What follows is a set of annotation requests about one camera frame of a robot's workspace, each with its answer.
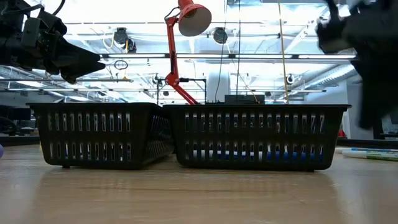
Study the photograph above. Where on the purple thick highlighter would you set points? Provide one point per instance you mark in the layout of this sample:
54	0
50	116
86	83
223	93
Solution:
1	151

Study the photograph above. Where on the small red background object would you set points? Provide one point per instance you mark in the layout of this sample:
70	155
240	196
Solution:
342	134

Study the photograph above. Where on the red desk lamp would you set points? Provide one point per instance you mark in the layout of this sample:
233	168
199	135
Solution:
192	18

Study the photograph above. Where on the light blue dry-erase marker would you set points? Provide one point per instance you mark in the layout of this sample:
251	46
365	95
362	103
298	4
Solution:
343	149

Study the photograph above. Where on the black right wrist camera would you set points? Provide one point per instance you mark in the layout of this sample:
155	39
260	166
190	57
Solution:
332	37

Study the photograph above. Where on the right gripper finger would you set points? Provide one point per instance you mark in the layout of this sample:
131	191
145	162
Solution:
376	93

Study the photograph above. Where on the silver ventilation duct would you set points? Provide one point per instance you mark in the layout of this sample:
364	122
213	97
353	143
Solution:
329	79

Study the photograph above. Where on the light green dry-erase marker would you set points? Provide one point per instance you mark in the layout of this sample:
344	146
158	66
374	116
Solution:
357	154

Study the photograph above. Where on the black slotted plastic basket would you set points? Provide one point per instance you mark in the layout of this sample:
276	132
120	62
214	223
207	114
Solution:
248	137
93	133

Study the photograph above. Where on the long ceiling light strip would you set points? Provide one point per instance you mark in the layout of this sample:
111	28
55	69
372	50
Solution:
140	56

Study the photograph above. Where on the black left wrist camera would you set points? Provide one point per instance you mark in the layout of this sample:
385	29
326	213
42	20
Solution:
31	31

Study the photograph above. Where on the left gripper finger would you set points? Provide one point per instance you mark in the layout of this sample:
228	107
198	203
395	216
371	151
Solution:
84	73
74	54

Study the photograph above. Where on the small black ceiling reel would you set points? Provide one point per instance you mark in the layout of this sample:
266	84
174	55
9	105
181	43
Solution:
289	79

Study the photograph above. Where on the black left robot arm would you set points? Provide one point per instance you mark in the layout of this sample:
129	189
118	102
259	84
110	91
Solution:
9	46

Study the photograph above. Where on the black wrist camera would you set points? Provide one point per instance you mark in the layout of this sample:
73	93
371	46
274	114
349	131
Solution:
31	31
332	37

